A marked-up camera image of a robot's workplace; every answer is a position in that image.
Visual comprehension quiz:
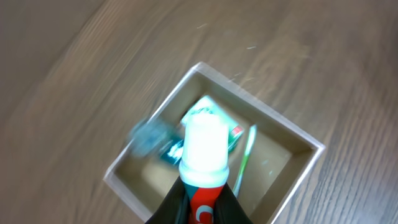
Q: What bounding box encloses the green white soap packet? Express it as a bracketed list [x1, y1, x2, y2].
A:
[180, 95, 244, 152]

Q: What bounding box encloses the green white toothbrush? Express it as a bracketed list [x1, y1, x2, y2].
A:
[233, 124, 257, 198]

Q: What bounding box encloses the teal mouthwash bottle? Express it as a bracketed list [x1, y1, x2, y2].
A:
[127, 118, 184, 167]

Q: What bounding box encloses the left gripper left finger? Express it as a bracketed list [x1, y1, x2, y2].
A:
[145, 177, 190, 224]

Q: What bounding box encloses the white cardboard box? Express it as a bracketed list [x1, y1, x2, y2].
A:
[104, 62, 325, 223]

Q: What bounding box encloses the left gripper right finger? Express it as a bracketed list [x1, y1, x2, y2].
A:
[214, 184, 252, 224]

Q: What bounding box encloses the red teal toothpaste tube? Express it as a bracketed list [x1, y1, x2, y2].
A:
[178, 114, 229, 223]

